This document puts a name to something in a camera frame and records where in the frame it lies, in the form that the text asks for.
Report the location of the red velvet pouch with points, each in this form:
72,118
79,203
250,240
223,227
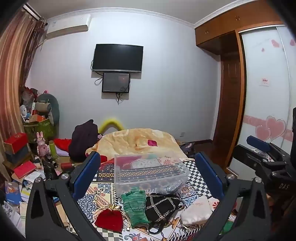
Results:
109,219

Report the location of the red thermos flask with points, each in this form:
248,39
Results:
67,166

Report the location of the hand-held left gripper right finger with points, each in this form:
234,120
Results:
209,176

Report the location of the colourful printed bed sheet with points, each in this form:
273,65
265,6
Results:
104,192

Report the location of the white air conditioner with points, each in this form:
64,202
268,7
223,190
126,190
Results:
67,26

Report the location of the wooden overhead cabinet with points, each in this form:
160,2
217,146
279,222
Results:
222,27

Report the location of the red box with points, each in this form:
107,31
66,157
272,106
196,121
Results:
16,142

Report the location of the dark blue box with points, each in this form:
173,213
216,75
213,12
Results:
18,156

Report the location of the wooden door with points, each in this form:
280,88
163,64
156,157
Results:
227,99

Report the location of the green knitted glove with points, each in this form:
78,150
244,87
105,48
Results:
135,206

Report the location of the striped brown curtain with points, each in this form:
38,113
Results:
11,69

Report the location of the black wall television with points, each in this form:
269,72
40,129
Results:
117,58

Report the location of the dark maroon backpack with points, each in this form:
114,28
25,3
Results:
83,141

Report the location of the small black wall monitor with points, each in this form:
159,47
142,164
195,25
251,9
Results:
116,82

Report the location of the green cardboard box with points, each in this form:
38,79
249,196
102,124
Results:
42,129

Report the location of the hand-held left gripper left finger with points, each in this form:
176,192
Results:
86,176

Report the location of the yellow curved cushion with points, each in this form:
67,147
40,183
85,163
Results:
109,122

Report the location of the clear plastic storage box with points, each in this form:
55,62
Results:
150,173

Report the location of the yellow fleece blanket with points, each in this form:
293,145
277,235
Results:
129,141

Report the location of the grey plush toy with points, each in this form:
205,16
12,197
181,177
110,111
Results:
47,106

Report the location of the white heart-print wardrobe door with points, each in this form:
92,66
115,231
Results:
266,104

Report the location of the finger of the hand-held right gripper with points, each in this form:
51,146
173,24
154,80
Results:
245,160
257,141

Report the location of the green cloth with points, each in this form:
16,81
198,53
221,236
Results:
227,228

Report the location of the green bottle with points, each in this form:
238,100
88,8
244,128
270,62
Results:
52,150

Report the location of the red cloth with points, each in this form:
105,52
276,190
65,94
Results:
63,144

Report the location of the pile of papers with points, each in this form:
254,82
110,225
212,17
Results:
29,183

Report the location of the blue silver patterned pouch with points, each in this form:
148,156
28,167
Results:
172,188

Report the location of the blue printed packet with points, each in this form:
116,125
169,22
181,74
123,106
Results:
12,192

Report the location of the red book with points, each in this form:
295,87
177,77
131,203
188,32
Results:
25,169

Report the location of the black patterned pouch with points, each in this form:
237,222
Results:
161,208

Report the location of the pink rabbit figure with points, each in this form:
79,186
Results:
42,144

